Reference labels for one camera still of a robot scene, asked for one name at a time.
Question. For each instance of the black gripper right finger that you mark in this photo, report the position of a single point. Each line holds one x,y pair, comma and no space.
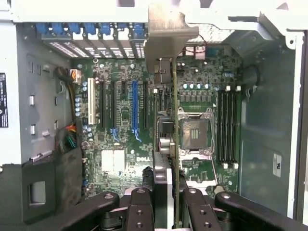
202,216

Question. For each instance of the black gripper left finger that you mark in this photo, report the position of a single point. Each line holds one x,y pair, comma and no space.
139,216

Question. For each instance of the metal socket cover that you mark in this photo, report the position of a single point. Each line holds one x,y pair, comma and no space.
195,157

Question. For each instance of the silver chipset heatsink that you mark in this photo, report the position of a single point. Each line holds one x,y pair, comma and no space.
113,160

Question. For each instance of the locking lever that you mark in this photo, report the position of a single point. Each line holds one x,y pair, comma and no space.
213,144

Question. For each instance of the green motherboard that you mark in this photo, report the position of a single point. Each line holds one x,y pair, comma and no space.
120,139

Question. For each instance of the CPU socket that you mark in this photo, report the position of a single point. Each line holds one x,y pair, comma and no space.
195,132

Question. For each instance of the white case sticker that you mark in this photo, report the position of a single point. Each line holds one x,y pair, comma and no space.
277,165

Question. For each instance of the black RAM slot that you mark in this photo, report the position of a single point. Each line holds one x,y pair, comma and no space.
231,125
226,125
220,125
237,125

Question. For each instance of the black plastic shroud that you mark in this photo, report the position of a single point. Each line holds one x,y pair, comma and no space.
48,173

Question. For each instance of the blue expansion slot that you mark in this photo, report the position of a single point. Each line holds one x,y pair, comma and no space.
135,106

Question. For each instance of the long black expansion slot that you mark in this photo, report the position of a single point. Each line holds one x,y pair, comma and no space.
103,106
145,106
113,106

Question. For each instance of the open black PC case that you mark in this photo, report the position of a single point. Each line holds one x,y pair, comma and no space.
264,108

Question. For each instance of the white expansion slot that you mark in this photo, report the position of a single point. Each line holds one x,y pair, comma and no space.
91,101

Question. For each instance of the short black expansion slot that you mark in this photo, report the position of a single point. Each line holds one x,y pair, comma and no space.
123,87

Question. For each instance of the grey power supply unit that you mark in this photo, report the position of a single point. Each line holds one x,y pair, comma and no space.
41,96

